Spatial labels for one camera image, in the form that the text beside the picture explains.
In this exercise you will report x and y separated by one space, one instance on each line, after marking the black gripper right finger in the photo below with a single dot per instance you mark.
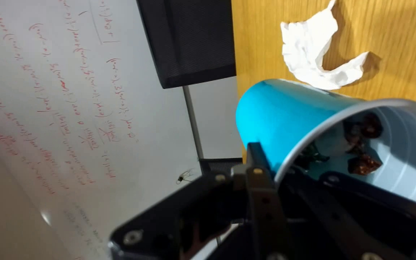
362 221

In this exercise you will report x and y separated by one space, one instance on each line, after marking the brown candy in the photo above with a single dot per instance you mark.
365 165

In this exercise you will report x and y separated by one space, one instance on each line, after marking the black rectangular panel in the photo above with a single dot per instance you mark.
188 38

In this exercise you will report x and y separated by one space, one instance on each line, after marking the grey metal pole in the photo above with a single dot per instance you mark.
194 124

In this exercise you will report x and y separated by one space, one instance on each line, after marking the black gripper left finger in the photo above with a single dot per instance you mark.
217 217

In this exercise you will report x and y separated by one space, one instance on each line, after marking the crumpled white paper tissue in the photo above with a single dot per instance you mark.
310 52

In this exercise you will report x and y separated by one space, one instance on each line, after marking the teal plastic cup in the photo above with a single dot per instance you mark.
281 117

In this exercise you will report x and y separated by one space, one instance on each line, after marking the whiteboard with red writing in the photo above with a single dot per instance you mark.
73 120

